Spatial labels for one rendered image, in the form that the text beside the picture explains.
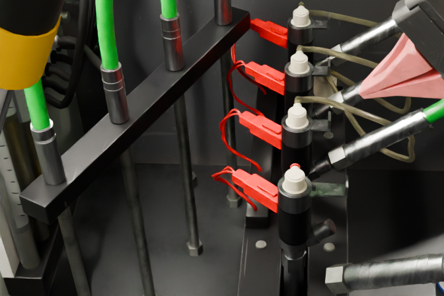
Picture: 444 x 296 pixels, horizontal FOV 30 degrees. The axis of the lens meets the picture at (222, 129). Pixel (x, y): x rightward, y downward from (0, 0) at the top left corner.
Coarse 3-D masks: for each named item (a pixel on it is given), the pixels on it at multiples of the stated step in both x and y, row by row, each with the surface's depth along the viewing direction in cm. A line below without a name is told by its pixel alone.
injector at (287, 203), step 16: (304, 192) 67; (288, 208) 67; (304, 208) 67; (288, 224) 68; (304, 224) 69; (320, 224) 70; (288, 240) 70; (304, 240) 70; (320, 240) 70; (288, 256) 72; (304, 256) 72; (288, 272) 73; (288, 288) 75
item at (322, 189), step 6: (312, 186) 68; (318, 186) 67; (324, 186) 67; (330, 186) 67; (336, 186) 67; (342, 186) 67; (312, 192) 67; (318, 192) 67; (324, 192) 67; (330, 192) 67; (336, 192) 67; (342, 192) 67; (312, 198) 67
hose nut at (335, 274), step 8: (336, 264) 60; (344, 264) 59; (328, 272) 59; (336, 272) 58; (344, 272) 58; (328, 280) 59; (336, 280) 58; (344, 280) 58; (336, 288) 58; (344, 288) 58
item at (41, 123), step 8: (40, 80) 62; (32, 88) 62; (40, 88) 63; (32, 96) 63; (40, 96) 63; (32, 104) 63; (40, 104) 63; (32, 112) 64; (40, 112) 64; (32, 120) 65; (40, 120) 64; (48, 120) 65; (32, 128) 65; (40, 128) 65; (48, 128) 65; (32, 136) 66; (40, 136) 65; (48, 136) 65
